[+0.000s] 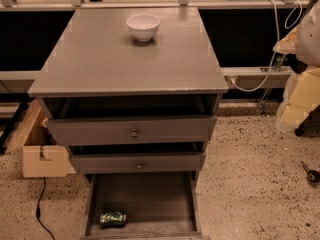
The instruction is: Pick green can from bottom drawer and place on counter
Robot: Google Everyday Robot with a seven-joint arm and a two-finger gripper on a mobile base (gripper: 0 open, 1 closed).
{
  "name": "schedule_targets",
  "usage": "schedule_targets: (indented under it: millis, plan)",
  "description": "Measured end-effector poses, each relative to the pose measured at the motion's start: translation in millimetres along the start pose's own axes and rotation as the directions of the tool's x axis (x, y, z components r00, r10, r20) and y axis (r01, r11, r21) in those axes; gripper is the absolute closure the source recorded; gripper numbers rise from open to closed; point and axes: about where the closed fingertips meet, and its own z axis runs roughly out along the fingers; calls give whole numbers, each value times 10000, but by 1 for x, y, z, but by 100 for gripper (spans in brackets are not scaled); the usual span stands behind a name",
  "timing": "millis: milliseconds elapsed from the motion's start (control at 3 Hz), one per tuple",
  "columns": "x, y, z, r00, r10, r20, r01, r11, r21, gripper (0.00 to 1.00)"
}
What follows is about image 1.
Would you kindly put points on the grey wooden cabinet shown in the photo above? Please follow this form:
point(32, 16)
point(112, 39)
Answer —
point(102, 72)

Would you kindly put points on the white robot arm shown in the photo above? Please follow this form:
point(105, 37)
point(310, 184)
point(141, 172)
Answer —
point(308, 38)

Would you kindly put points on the black tool on floor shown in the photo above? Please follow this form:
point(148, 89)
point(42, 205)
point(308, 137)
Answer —
point(313, 176)

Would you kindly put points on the grey open bottom drawer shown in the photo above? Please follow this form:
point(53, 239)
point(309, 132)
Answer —
point(159, 206)

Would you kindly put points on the white ceramic bowl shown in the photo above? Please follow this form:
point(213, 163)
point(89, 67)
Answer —
point(143, 27)

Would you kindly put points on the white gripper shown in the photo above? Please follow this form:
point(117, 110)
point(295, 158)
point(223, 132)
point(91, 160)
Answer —
point(310, 40)

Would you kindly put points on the crushed green can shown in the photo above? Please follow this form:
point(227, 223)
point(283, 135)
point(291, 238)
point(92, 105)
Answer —
point(113, 218)

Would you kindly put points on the grey top drawer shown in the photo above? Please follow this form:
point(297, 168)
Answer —
point(85, 132)

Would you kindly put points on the grey metal rail frame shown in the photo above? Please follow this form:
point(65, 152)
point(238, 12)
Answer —
point(31, 29)

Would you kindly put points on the grey middle drawer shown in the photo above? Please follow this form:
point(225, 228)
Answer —
point(135, 163)

